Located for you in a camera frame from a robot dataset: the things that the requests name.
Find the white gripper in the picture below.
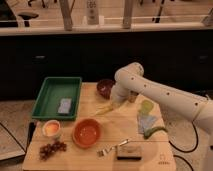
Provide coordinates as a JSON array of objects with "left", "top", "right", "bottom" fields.
[{"left": 108, "top": 92, "right": 128, "bottom": 110}]

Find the yellow banana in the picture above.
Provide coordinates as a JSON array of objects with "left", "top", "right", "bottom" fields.
[{"left": 95, "top": 105, "right": 112, "bottom": 115}]

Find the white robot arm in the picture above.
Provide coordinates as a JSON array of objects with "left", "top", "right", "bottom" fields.
[{"left": 111, "top": 62, "right": 213, "bottom": 134}]

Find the dark maroon bowl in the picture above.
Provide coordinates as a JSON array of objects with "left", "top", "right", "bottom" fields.
[{"left": 96, "top": 79, "right": 115, "bottom": 99}]

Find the orange red bowl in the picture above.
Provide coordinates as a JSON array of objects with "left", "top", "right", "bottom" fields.
[{"left": 72, "top": 119, "right": 101, "bottom": 149}]

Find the metal measuring cup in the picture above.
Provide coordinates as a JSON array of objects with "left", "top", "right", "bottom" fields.
[{"left": 128, "top": 92, "right": 138, "bottom": 103}]

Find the lime green cup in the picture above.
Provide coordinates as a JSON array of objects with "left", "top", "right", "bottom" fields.
[{"left": 140, "top": 100, "right": 154, "bottom": 115}]

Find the green cucumber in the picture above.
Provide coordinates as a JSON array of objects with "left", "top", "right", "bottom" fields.
[{"left": 143, "top": 126, "right": 167, "bottom": 139}]

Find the blue grey sponge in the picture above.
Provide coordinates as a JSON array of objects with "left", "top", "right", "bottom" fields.
[{"left": 58, "top": 98, "right": 72, "bottom": 114}]

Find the brown scrub sponge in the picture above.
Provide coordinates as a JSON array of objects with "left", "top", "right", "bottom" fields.
[{"left": 116, "top": 145, "right": 142, "bottom": 160}]

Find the silver fork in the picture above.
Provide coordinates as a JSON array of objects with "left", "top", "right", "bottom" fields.
[{"left": 97, "top": 139, "right": 130, "bottom": 157}]

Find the green plastic tray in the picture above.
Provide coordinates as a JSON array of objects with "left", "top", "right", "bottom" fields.
[{"left": 31, "top": 77, "right": 82, "bottom": 120}]

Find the white cup orange inside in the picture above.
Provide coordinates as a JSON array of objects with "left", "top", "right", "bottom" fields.
[{"left": 42, "top": 120, "right": 61, "bottom": 139}]

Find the bunch of purple grapes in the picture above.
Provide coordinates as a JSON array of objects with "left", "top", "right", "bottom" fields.
[{"left": 39, "top": 141, "right": 67, "bottom": 160}]

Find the black cable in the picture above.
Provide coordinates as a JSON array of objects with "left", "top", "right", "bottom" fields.
[{"left": 168, "top": 121, "right": 200, "bottom": 171}]

